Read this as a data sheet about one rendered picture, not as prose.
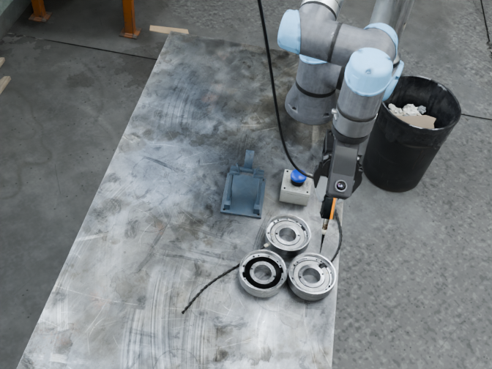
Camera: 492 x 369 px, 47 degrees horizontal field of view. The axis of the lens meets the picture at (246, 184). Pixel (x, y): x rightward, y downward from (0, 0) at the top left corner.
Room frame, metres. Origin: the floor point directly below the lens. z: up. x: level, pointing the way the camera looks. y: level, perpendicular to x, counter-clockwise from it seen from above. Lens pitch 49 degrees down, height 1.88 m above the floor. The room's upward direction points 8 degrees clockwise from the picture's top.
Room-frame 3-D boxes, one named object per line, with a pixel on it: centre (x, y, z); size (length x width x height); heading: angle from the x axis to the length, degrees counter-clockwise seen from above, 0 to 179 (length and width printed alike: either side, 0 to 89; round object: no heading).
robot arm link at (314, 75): (1.26, -0.16, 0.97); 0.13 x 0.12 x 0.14; 77
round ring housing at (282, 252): (0.77, -0.11, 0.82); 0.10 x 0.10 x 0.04
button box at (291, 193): (0.93, -0.12, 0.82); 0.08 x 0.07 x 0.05; 176
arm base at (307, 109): (1.26, -0.16, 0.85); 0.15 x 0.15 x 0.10
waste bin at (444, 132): (1.83, -0.66, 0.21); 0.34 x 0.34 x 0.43
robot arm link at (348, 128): (0.79, -0.18, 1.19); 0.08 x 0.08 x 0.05
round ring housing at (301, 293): (0.67, -0.17, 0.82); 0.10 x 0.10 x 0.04
